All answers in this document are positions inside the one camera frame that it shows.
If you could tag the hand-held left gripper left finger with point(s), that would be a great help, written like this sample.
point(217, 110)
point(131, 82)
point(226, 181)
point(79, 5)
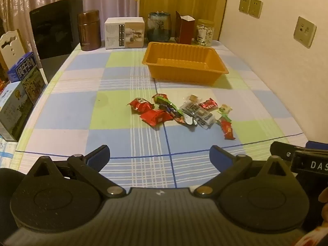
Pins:
point(98, 156)

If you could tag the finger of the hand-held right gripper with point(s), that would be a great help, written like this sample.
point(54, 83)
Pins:
point(317, 145)
point(281, 150)

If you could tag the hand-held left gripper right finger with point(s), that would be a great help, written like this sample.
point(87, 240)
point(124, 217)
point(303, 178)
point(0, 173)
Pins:
point(221, 157)

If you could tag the long red snack packet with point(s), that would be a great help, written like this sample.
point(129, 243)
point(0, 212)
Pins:
point(226, 128)

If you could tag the yellow-green candy packet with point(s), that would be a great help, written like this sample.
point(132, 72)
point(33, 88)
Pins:
point(224, 109)

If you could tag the silver and black snack packet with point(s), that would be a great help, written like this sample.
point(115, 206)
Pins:
point(198, 112)

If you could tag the small red candy packet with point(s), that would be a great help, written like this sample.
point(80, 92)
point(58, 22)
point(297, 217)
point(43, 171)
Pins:
point(208, 104)

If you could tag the clear-wrapped caramel candy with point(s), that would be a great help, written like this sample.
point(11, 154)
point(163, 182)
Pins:
point(193, 98)

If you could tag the green and red snack packet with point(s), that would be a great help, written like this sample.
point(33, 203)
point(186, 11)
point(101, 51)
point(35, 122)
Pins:
point(165, 102)

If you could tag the orange plastic tray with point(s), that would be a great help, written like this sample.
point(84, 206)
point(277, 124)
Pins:
point(184, 64)

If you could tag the person's right forearm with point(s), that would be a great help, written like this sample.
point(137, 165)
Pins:
point(315, 238)

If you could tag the person's right hand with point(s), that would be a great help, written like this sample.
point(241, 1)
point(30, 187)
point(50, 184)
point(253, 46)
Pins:
point(324, 202)

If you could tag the white and blue pack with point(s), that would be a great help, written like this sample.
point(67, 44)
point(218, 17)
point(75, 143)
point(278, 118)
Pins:
point(6, 151)

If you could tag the pale blue milk carton box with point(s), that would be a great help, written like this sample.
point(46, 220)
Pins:
point(14, 110)

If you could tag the clear plastic nut jar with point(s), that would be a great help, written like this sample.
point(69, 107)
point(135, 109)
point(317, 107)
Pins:
point(204, 33)

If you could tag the white cardboard box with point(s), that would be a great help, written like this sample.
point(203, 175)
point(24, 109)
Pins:
point(124, 33)

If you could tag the brown thermos flask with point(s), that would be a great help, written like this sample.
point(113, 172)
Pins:
point(88, 30)

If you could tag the dark red open carton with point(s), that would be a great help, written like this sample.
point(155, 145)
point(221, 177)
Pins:
point(185, 30)

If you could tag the black monitor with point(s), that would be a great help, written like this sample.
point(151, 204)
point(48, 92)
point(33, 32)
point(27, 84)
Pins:
point(56, 30)

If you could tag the white wooden chair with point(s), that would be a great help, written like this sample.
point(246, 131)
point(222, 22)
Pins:
point(12, 46)

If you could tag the dark glass jar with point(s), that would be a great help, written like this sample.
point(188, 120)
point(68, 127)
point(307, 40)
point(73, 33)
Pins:
point(158, 28)

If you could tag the large beige wall socket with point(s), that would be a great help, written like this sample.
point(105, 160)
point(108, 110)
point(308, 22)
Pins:
point(304, 32)

